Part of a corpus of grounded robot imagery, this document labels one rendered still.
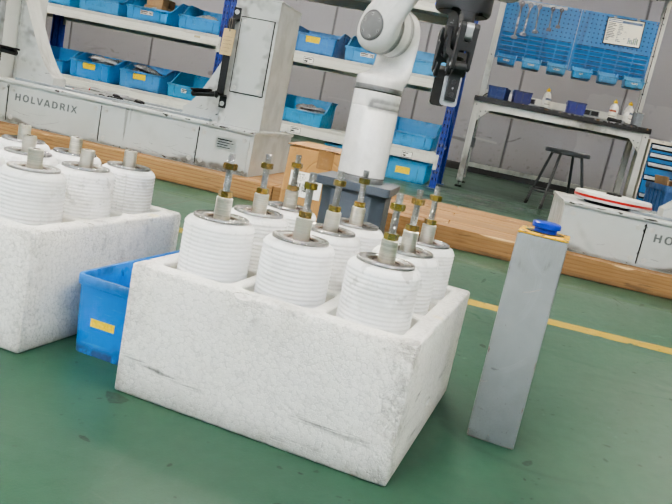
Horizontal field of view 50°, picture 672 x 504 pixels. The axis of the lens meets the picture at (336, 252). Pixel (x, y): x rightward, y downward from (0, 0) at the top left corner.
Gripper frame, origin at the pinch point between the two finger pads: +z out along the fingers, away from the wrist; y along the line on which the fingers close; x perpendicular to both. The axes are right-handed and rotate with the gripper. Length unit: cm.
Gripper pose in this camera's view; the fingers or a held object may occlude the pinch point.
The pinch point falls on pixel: (443, 96)
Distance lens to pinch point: 101.9
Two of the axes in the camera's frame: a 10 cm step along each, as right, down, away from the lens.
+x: 9.8, 1.8, 1.1
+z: -2.0, 9.6, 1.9
